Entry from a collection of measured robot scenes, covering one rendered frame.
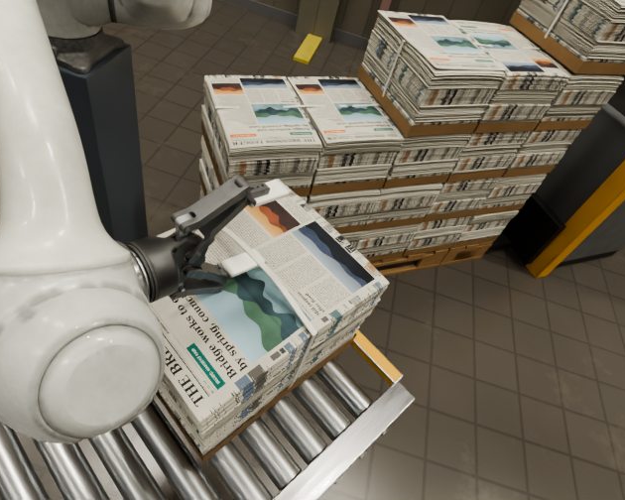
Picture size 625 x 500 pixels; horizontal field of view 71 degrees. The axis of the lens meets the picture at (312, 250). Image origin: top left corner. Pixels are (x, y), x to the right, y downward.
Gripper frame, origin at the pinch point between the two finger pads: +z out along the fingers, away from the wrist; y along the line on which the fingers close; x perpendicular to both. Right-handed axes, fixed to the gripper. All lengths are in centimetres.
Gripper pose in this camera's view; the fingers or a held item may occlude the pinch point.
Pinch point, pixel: (266, 224)
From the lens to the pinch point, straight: 64.4
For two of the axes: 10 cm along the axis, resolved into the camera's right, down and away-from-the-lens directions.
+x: 6.6, 6.6, -3.7
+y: -3.1, 6.8, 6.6
